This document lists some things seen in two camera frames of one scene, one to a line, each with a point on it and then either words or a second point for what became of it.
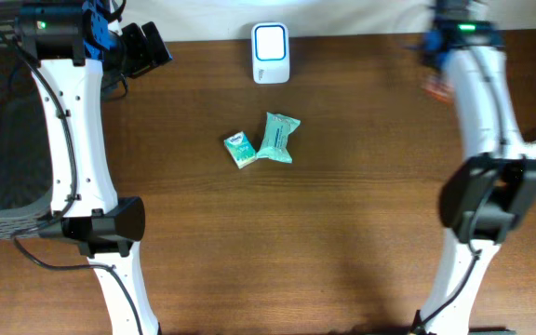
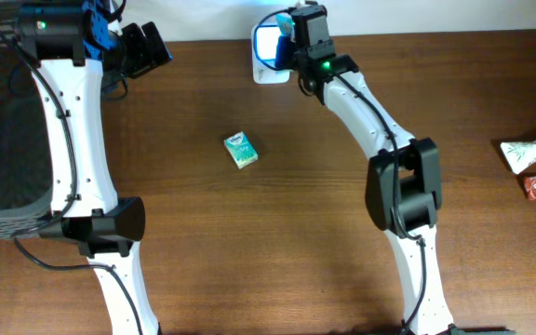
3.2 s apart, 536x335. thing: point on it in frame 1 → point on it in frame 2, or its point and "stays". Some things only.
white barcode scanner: x=270 y=52 stays
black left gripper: x=145 y=60 stays
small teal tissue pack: x=240 y=149 stays
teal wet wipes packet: x=274 y=141 → x=286 y=24
